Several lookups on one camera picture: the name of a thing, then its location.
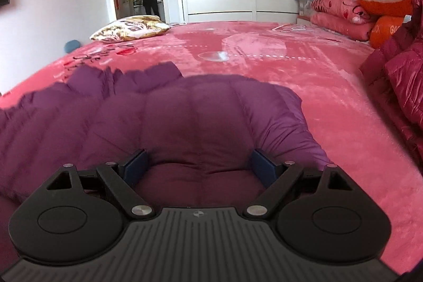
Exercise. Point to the orange printed cushion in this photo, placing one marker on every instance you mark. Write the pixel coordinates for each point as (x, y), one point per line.
(388, 32)

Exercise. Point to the clear plastic box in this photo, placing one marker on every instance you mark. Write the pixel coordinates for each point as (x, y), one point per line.
(304, 8)

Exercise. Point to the red down jacket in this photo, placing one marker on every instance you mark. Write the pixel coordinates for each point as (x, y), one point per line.
(403, 77)

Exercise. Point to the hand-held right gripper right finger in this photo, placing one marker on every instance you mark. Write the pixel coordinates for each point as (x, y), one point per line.
(262, 168)

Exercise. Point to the purple down jacket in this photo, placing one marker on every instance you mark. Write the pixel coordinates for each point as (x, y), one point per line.
(198, 110)

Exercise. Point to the pink plush blanket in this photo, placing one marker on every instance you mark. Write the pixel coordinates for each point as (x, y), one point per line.
(330, 70)

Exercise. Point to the white clothes hanger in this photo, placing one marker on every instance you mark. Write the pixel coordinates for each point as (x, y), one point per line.
(290, 27)

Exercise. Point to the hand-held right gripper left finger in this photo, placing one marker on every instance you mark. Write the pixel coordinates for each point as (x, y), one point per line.
(137, 168)

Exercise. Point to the blue round stool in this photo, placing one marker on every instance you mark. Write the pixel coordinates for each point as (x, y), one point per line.
(71, 46)

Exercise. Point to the printed pillow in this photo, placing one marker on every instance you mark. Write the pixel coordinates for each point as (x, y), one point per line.
(129, 28)

